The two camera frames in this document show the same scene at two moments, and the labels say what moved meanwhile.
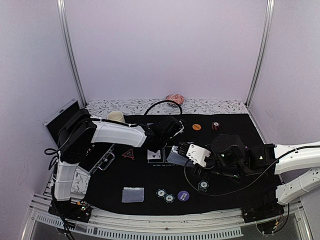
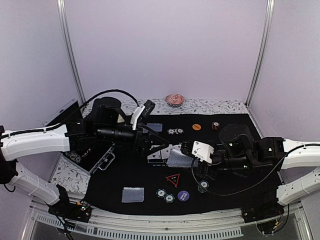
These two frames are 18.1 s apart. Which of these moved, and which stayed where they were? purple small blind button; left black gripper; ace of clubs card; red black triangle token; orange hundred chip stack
Moved: left black gripper; red black triangle token
Stayed: purple small blind button; orange hundred chip stack; ace of clubs card
